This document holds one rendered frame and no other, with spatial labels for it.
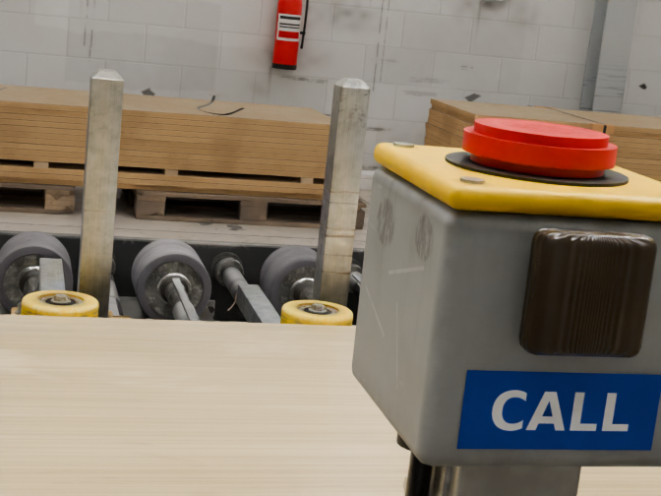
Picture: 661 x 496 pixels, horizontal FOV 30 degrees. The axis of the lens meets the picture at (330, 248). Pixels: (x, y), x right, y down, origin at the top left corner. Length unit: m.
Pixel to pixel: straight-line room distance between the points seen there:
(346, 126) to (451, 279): 1.14
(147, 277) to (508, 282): 1.53
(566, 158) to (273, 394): 0.82
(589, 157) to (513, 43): 7.72
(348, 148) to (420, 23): 6.39
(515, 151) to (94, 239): 1.12
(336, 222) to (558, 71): 6.76
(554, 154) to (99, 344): 0.93
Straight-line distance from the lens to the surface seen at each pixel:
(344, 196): 1.44
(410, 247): 0.31
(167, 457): 0.95
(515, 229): 0.29
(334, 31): 7.67
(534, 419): 0.31
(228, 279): 1.88
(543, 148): 0.31
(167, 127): 6.24
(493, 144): 0.31
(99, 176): 1.39
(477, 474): 0.33
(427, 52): 7.84
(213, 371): 1.15
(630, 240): 0.30
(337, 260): 1.46
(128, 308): 1.92
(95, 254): 1.41
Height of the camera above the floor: 1.26
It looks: 12 degrees down
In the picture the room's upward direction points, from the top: 6 degrees clockwise
